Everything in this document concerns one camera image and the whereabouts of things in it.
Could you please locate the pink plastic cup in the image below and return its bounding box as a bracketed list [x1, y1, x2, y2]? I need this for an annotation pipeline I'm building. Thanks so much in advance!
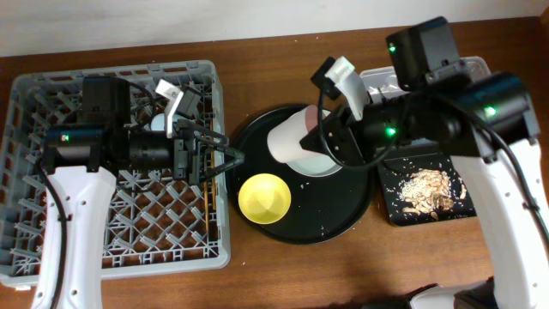
[267, 105, 319, 163]

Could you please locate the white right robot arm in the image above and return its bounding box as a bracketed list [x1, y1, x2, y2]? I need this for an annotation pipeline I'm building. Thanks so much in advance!
[299, 17, 548, 308]

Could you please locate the food scraps pile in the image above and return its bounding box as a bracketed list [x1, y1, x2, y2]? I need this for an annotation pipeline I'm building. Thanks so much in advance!
[399, 169, 468, 221]

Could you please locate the clear plastic bin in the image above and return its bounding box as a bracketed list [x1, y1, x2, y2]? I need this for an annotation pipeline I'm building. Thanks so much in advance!
[359, 56, 491, 104]

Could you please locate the black rectangular tray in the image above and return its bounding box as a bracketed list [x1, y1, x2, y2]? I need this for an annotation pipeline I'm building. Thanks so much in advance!
[377, 147, 476, 227]

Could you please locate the wooden chopstick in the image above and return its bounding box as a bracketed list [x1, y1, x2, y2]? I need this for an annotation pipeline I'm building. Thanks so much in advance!
[202, 181, 209, 236]
[210, 119, 216, 212]

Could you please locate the light blue plastic cup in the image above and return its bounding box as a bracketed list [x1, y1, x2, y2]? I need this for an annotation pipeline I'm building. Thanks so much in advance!
[150, 113, 166, 131]

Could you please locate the grey round plate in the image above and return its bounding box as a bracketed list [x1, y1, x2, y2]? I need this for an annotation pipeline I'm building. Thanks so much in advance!
[285, 109, 344, 178]

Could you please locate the round black tray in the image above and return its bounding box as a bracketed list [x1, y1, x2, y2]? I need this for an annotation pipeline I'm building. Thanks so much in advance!
[225, 104, 377, 245]

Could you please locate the yellow bowl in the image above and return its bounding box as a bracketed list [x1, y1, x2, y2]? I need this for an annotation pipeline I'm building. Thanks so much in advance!
[238, 173, 292, 225]

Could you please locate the grey dish rack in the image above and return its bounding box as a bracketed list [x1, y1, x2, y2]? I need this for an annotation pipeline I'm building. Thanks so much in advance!
[1, 60, 230, 288]

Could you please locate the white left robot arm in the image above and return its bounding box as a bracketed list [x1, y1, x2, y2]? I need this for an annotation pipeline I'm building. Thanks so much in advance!
[33, 76, 244, 308]

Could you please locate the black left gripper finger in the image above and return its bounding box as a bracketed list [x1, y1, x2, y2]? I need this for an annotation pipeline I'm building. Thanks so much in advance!
[199, 148, 244, 183]
[178, 118, 229, 146]

